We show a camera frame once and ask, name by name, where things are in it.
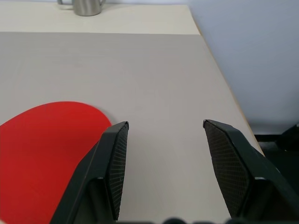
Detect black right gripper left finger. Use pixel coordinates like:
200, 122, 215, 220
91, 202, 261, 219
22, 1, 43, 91
50, 121, 130, 224

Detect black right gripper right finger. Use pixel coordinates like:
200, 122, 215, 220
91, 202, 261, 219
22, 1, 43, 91
203, 119, 299, 224

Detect red table tennis paddle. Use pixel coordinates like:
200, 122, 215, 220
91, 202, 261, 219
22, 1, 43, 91
0, 101, 113, 224

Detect stainless steel watering can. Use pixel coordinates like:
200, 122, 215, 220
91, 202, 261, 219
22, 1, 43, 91
57, 0, 106, 17

